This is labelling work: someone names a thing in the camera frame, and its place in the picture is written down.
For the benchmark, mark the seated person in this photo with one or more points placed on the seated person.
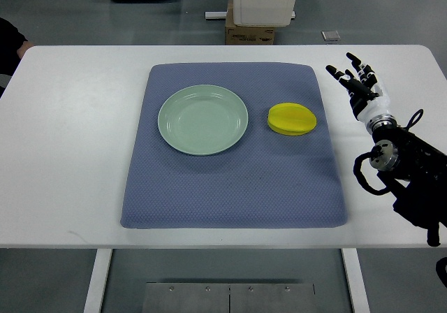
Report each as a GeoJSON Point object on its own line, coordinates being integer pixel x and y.
{"type": "Point", "coordinates": [13, 47]}

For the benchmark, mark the white table leg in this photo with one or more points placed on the white table leg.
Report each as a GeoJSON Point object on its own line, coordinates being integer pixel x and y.
{"type": "Point", "coordinates": [98, 281]}
{"type": "Point", "coordinates": [355, 281]}

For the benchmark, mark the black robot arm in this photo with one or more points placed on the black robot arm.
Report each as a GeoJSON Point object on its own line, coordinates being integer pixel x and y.
{"type": "Point", "coordinates": [413, 171]}

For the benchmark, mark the brown cardboard box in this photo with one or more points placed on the brown cardboard box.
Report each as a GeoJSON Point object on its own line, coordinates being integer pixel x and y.
{"type": "Point", "coordinates": [238, 35]}

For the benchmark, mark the left white table leg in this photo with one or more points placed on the left white table leg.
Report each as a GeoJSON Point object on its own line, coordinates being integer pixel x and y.
{"type": "Point", "coordinates": [98, 281]}

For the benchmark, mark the light green plate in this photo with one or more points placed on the light green plate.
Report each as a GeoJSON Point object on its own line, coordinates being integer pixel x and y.
{"type": "Point", "coordinates": [203, 120]}

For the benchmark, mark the small grey floor plate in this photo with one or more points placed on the small grey floor plate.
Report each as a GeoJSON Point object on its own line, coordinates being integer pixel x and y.
{"type": "Point", "coordinates": [331, 36]}

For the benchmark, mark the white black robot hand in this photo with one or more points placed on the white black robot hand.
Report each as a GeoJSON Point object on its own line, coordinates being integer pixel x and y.
{"type": "Point", "coordinates": [368, 97]}

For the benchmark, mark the yellow starfruit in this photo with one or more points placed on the yellow starfruit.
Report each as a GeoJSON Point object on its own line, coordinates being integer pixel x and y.
{"type": "Point", "coordinates": [291, 119]}

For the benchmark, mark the white floor bracket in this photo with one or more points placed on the white floor bracket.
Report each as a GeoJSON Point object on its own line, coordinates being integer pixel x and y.
{"type": "Point", "coordinates": [216, 15]}

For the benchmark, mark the right white table leg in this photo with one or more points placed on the right white table leg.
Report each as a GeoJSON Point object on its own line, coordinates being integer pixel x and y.
{"type": "Point", "coordinates": [355, 281]}

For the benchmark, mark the blue textured mat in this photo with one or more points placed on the blue textured mat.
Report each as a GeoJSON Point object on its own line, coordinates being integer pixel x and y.
{"type": "Point", "coordinates": [265, 180]}

